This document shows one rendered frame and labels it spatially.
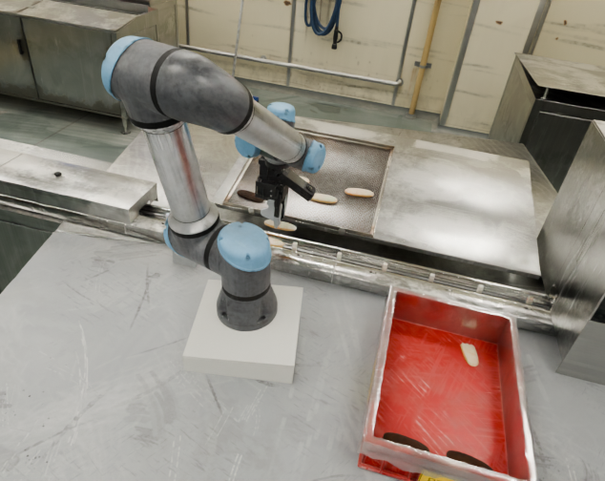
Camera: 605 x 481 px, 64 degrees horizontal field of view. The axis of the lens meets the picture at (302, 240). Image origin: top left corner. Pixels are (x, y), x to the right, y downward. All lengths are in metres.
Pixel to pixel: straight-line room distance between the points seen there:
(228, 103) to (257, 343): 0.57
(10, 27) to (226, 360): 3.70
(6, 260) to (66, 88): 2.52
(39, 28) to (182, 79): 3.53
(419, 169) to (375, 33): 3.26
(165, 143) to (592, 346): 1.07
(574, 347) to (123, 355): 1.08
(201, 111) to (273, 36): 4.41
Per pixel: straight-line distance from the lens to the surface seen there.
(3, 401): 1.25
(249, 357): 1.14
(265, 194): 1.39
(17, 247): 1.95
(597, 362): 1.41
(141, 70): 0.88
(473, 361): 1.33
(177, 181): 1.03
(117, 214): 1.59
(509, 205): 1.82
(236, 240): 1.08
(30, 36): 4.41
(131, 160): 2.05
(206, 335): 1.19
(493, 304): 1.47
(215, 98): 0.83
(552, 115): 3.06
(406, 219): 1.63
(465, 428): 1.20
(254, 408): 1.13
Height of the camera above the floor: 1.75
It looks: 36 degrees down
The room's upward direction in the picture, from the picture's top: 7 degrees clockwise
